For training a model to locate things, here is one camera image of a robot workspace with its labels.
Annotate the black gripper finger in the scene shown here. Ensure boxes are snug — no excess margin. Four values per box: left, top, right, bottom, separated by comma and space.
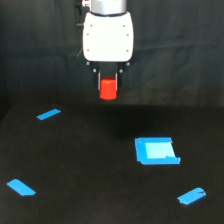
115, 72, 119, 91
97, 72, 101, 91

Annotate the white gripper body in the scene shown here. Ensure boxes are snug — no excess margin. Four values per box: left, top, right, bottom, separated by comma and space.
82, 12, 134, 73

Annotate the red hexagonal block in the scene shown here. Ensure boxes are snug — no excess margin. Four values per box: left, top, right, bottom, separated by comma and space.
100, 77, 117, 100

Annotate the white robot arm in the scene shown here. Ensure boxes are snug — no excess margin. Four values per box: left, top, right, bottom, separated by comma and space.
76, 0, 134, 100

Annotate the blue tape strip back left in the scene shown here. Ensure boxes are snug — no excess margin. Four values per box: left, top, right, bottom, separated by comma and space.
37, 109, 61, 120

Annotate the blue tape strip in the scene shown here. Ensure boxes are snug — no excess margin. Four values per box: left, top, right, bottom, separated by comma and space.
177, 187, 206, 205
7, 179, 35, 196
37, 109, 61, 120

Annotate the black backdrop curtain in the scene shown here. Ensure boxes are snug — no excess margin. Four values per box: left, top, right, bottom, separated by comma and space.
0, 0, 224, 106

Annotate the blue tape square marker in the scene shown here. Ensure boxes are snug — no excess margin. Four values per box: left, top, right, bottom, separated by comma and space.
135, 137, 181, 165

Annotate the blue tape strip front left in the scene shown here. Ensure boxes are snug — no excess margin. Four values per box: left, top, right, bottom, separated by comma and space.
7, 179, 35, 196

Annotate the blue tape strip front right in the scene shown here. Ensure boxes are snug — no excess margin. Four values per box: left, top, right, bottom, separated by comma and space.
177, 187, 206, 205

